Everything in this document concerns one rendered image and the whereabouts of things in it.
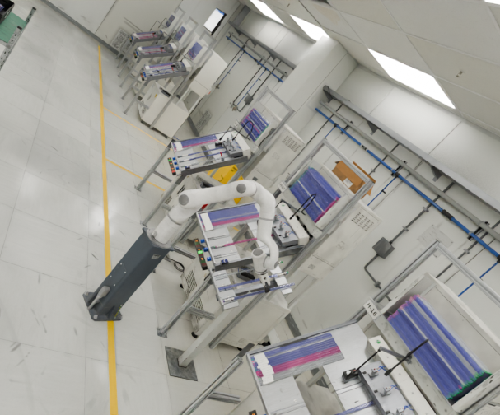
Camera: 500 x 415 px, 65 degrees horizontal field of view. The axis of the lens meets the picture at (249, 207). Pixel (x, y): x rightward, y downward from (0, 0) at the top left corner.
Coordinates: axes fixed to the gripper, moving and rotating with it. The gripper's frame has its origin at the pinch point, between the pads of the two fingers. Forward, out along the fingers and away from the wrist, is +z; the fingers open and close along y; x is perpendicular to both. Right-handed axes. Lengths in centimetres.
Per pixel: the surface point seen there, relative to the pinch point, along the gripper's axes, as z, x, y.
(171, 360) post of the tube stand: 55, 77, 12
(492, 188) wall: 48, -240, 55
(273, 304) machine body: 70, -11, 38
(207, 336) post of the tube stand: 39, 46, 8
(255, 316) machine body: 77, 6, 38
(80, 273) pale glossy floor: -1, 122, 72
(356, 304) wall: 153, -105, 63
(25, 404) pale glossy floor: -21, 138, -35
